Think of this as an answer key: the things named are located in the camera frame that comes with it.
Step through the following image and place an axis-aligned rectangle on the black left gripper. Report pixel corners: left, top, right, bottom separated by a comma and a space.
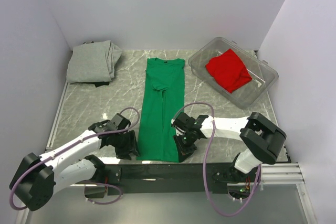
112, 130, 140, 160

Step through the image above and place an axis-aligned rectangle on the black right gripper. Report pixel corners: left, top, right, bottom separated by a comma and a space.
173, 130, 197, 163

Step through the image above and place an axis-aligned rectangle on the green t shirt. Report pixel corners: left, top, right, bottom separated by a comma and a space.
137, 58, 185, 163

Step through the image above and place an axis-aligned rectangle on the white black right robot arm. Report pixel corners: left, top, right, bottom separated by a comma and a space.
171, 112, 287, 184

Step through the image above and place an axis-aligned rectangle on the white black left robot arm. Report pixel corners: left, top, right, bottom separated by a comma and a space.
9, 130, 138, 211

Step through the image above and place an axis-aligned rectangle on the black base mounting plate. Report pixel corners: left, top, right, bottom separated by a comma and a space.
83, 163, 262, 199

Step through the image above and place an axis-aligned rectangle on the red t shirt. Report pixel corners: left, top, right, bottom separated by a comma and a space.
205, 49, 252, 93

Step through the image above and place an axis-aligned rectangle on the clear plastic bin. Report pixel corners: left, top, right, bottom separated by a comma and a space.
188, 37, 279, 109

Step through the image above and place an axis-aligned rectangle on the folded grey t shirt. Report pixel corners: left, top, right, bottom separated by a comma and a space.
66, 40, 122, 83

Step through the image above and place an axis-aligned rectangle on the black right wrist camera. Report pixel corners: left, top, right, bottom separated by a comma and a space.
172, 112, 195, 132

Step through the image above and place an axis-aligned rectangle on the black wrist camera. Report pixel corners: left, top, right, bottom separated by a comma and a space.
106, 113, 131, 131
172, 112, 195, 132

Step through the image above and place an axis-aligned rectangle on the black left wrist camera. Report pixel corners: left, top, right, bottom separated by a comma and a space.
106, 113, 131, 131

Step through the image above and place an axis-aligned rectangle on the aluminium frame rail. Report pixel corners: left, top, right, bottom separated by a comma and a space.
261, 163, 305, 185

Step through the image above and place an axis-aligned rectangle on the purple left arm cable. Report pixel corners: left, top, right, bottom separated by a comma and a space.
9, 107, 140, 210

